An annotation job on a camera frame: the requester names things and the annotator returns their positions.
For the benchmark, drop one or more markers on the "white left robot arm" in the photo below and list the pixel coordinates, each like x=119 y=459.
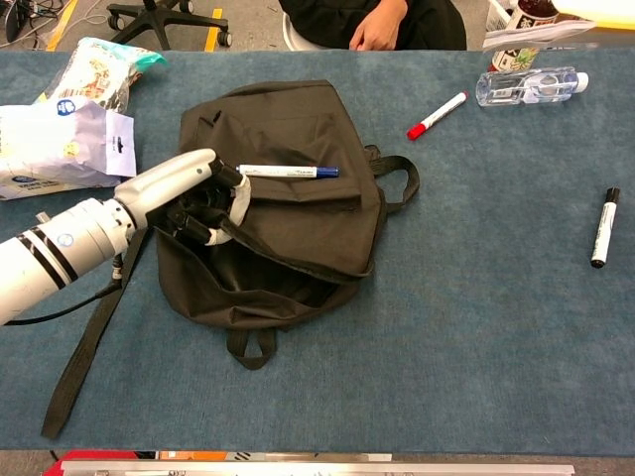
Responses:
x=54 y=253

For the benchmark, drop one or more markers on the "white marker with red cap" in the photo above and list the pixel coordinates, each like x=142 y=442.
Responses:
x=436 y=115

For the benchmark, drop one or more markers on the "white marker with blue cap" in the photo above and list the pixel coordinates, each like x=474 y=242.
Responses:
x=283 y=171

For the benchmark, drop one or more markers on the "white round stool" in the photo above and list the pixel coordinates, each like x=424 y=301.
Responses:
x=292 y=37

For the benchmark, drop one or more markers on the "red plastic box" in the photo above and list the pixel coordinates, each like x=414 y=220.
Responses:
x=99 y=455

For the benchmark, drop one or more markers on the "brown tea bottle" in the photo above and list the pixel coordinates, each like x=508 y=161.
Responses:
x=511 y=58

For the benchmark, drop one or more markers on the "white marker with black cap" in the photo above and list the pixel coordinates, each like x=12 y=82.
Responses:
x=605 y=228

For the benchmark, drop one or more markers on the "aluminium frame rail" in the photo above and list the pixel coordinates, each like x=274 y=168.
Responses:
x=317 y=468

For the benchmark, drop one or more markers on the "black fabric backpack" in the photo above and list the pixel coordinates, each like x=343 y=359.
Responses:
x=297 y=238

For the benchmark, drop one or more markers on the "seated person in black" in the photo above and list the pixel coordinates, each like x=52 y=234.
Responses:
x=412 y=22

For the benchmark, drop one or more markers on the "clear plastic water bottle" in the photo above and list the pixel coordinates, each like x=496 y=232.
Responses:
x=531 y=86

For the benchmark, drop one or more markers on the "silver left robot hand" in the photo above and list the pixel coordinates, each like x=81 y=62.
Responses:
x=164 y=186

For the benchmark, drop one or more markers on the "white pouch with blue logo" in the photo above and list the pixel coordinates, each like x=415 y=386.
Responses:
x=54 y=144

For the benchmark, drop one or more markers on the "green-edged clear snack bag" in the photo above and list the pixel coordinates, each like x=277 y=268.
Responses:
x=99 y=69

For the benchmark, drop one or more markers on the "white and blue carton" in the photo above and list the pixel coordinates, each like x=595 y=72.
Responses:
x=49 y=187

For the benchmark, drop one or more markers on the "white storage basket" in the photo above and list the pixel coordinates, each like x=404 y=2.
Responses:
x=498 y=15

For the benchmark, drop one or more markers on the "black office chair base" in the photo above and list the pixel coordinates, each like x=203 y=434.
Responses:
x=164 y=17

